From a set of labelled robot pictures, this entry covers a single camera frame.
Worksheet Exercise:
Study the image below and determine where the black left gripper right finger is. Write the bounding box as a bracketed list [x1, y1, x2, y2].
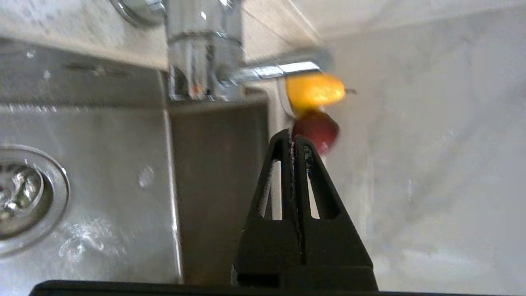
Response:
[293, 135, 378, 290]

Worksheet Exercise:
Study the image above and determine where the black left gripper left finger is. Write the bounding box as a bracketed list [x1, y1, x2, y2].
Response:
[232, 129, 304, 287]

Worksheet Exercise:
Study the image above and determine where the chrome faucet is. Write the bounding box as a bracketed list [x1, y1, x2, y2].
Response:
[109, 0, 333, 102]

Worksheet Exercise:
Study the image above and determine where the stainless steel sink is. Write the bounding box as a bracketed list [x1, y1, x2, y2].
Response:
[0, 37, 280, 285]

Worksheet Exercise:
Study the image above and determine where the round metal sink drain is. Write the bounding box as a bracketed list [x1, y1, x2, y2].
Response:
[0, 145, 71, 257]

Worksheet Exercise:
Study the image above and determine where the dark red apple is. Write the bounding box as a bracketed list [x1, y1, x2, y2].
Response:
[293, 109, 341, 156]

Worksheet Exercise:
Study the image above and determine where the white fruit dish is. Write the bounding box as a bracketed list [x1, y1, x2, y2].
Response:
[276, 76, 296, 120]

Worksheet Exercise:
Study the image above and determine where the yellow pear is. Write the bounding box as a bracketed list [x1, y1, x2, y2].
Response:
[286, 72, 357, 118]

